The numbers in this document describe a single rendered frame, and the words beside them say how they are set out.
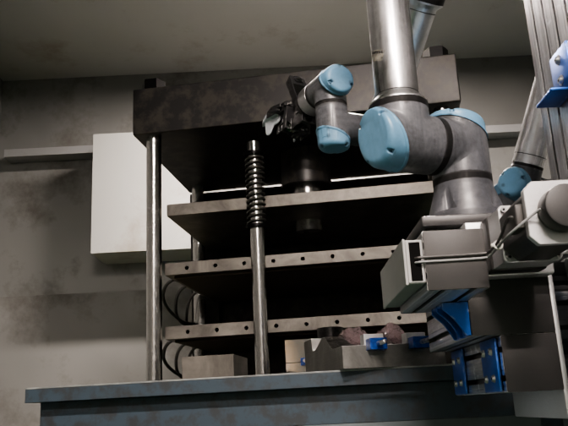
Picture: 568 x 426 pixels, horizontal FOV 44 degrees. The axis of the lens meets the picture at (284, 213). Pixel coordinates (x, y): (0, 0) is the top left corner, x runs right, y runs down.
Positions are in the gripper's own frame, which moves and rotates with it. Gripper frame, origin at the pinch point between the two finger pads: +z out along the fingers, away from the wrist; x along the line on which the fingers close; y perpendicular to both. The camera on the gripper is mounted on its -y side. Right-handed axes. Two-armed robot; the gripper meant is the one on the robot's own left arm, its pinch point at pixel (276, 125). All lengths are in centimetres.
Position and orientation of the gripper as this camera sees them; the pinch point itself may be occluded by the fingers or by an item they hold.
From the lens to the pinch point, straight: 194.3
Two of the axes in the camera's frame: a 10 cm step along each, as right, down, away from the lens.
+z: -4.3, 2.6, 8.7
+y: -0.7, 9.4, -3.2
